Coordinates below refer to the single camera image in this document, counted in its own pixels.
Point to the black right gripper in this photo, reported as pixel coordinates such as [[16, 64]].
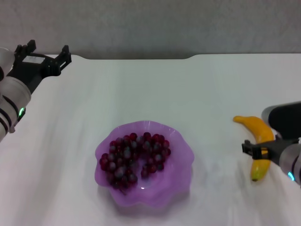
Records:
[[276, 151]]

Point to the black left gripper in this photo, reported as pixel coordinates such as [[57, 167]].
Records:
[[28, 73]]

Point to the yellow banana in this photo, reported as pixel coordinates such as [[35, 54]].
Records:
[[258, 127]]

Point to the red grape bunch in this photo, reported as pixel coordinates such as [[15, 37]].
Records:
[[131, 160]]

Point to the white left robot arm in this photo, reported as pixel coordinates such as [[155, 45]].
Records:
[[14, 99]]

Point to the purple wavy plastic bowl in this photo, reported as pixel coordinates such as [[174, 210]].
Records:
[[164, 183]]

